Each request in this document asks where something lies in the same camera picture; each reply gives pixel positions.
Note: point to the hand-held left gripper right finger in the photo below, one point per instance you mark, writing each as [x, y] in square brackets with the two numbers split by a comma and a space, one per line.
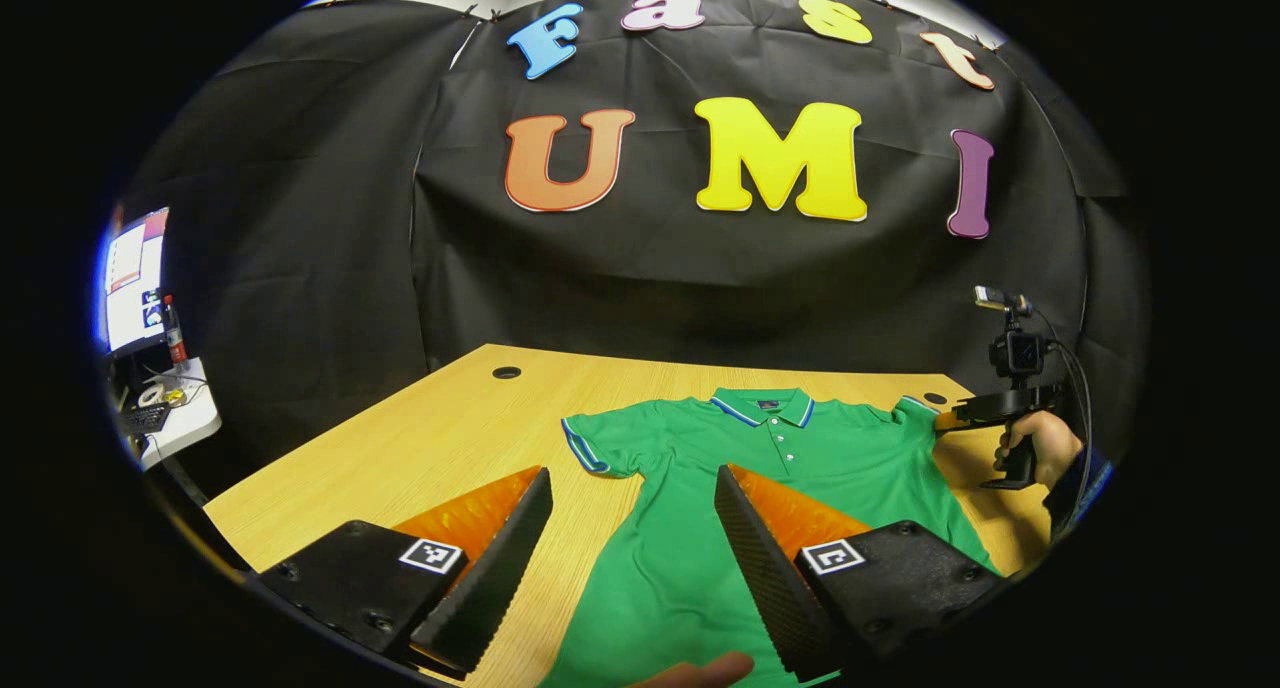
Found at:
[760, 568]

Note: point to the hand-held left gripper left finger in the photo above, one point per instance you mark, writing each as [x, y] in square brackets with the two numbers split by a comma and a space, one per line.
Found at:
[500, 568]

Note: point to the white side desk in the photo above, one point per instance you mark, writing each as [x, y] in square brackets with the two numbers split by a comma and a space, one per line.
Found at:
[190, 423]

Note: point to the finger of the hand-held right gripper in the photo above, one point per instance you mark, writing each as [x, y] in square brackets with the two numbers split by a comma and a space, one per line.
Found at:
[975, 414]

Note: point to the black backdrop cloth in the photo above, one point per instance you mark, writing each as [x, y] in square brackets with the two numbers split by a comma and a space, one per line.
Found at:
[700, 288]

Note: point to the green T-shirt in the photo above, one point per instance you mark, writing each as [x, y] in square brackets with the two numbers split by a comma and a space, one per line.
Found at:
[680, 468]

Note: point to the computer monitor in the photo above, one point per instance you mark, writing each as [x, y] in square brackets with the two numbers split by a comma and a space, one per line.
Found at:
[135, 278]

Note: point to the black keyboard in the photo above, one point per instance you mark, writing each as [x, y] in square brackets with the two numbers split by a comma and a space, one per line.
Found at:
[145, 419]

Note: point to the red bottle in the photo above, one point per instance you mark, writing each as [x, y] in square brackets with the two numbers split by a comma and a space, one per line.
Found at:
[176, 333]

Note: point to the small yellow object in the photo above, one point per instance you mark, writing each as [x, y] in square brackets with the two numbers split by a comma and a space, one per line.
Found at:
[175, 398]

